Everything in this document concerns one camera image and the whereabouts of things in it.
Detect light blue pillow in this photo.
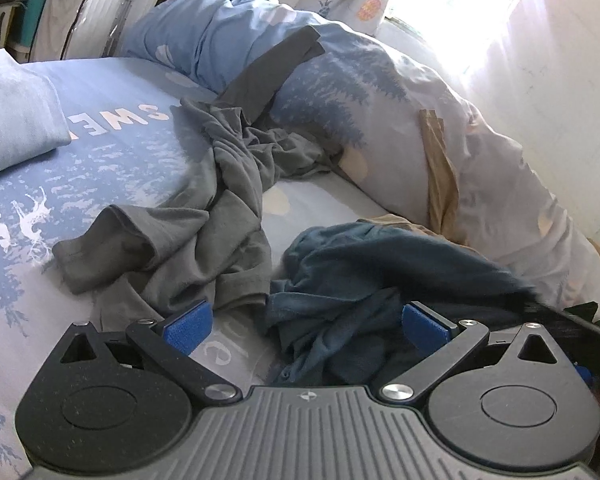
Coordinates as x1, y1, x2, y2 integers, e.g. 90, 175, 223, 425
0, 50, 73, 183

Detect blue white printed duvet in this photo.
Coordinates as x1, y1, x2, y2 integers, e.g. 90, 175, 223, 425
120, 0, 600, 321

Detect teal storage box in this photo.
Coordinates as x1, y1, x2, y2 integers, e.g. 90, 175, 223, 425
7, 0, 36, 58

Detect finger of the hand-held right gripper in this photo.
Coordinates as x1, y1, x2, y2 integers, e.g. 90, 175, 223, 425
527, 300, 600, 348

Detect beige tights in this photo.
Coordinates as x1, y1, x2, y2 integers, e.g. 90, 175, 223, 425
357, 109, 476, 248

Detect dark grey cloth strip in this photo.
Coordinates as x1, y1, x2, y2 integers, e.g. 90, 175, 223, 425
219, 25, 327, 126

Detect teal blue shirt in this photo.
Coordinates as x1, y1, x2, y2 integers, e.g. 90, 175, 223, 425
265, 221, 541, 386

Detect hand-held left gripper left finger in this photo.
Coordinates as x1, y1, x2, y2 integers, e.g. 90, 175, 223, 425
60, 301, 243, 407

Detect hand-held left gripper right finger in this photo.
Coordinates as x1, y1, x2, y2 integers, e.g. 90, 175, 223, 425
379, 301, 563, 407

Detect olive grey shirt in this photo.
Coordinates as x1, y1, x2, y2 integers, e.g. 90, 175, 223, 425
52, 97, 341, 333

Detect white storage bag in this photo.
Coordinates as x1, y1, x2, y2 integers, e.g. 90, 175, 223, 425
30, 0, 161, 63

